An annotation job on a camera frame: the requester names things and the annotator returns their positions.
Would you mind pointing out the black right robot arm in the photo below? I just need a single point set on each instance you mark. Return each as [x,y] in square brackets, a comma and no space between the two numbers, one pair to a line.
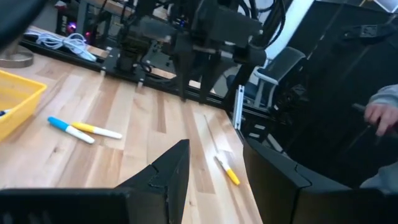
[132,53]

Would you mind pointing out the black partition panel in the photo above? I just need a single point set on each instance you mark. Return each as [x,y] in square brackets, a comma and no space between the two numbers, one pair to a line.
[329,77]

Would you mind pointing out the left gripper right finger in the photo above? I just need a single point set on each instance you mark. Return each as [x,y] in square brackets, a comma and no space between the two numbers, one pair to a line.
[280,193]

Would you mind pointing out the grey office chair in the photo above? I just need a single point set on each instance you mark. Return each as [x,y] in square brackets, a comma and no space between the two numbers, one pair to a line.
[280,65]

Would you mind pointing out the white bulb lamp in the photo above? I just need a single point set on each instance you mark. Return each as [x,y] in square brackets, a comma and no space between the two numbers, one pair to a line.
[15,59]

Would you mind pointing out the black box purple lights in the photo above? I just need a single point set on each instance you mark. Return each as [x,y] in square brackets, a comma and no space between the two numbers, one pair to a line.
[71,27]

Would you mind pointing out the person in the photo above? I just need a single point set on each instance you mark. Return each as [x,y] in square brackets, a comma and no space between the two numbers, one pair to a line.
[387,93]

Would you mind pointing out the silver aluminium bracket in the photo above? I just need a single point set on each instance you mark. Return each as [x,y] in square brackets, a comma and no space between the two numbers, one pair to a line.
[238,105]

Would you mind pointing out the yellow plastic basket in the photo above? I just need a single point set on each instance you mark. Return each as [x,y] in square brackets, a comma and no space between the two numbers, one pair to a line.
[18,96]

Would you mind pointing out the yellow thin marker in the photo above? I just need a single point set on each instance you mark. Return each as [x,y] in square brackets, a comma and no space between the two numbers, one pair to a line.
[96,130]
[231,174]

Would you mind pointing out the light blue thin marker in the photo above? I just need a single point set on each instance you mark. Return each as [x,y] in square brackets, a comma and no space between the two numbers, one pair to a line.
[68,129]

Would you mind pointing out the person's hand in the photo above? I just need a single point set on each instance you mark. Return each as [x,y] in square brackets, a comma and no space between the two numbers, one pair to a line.
[381,116]

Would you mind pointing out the black drawer cabinet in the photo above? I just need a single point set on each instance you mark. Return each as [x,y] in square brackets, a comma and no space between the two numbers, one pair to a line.
[258,132]

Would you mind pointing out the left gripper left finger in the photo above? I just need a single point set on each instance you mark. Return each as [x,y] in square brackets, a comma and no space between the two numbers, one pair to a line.
[168,186]

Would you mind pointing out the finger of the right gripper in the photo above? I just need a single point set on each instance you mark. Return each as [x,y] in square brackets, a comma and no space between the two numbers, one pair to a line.
[210,74]
[185,71]

